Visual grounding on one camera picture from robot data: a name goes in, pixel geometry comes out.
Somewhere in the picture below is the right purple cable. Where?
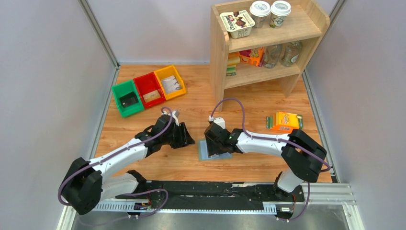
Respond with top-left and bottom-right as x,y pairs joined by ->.
209,97 -> 331,222

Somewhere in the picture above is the left white paper cup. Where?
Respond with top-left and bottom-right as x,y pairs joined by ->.
249,0 -> 271,28

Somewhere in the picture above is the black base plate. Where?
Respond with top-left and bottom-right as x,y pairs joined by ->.
114,180 -> 306,211

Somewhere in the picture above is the black card in green bin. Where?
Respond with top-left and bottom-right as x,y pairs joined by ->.
119,92 -> 139,108

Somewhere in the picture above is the wooden shelf unit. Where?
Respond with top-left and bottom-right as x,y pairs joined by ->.
209,0 -> 330,102

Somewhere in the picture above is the aluminium frame rail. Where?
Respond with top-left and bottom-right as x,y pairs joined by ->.
90,181 -> 364,230

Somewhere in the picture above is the white paper cup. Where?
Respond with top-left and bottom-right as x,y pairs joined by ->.
249,0 -> 271,28
270,0 -> 292,28

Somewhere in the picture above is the card in red bin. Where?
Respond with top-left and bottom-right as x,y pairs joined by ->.
143,90 -> 160,103

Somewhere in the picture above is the Chobani yogurt tub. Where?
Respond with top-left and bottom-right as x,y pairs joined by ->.
220,10 -> 255,39

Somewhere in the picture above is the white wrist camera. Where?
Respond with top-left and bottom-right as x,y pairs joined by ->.
161,108 -> 180,126
208,116 -> 226,129

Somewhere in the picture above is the green card holder wallet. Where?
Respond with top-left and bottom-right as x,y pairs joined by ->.
198,139 -> 233,161

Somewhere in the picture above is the right clear glass jar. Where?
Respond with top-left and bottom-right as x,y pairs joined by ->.
281,41 -> 303,67

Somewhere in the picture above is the right white paper cup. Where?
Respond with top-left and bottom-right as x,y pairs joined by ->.
270,0 -> 292,28

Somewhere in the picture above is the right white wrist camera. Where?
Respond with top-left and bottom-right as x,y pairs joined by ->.
208,116 -> 226,129

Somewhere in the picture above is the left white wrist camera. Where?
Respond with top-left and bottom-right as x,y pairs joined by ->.
161,108 -> 180,126

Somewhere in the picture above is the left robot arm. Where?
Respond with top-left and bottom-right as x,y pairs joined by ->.
58,114 -> 195,215

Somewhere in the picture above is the clear glass jar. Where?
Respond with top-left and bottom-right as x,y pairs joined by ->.
281,41 -> 303,67
262,44 -> 282,69

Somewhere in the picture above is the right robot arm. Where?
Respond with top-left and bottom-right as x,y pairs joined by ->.
204,122 -> 327,201

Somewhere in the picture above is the red plastic bin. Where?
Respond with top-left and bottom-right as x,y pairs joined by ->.
133,72 -> 166,109

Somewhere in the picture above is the left clear glass jar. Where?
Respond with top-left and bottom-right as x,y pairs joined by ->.
262,44 -> 282,69

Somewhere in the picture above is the orange snack box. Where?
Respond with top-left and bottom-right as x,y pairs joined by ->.
266,112 -> 304,133

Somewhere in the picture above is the card in yellow bin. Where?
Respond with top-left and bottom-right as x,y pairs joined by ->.
161,75 -> 182,94

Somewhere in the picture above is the green plastic bin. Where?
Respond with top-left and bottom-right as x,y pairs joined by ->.
112,80 -> 145,117

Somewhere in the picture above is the yellow green sponge stack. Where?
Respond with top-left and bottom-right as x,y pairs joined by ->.
226,52 -> 240,76

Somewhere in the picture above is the yellow plastic bin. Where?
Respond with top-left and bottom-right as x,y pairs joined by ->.
154,65 -> 186,100

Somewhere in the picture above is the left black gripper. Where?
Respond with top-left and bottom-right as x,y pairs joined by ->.
161,122 -> 196,149

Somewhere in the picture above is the orange box on shelf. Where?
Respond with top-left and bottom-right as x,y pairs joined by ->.
239,47 -> 265,67

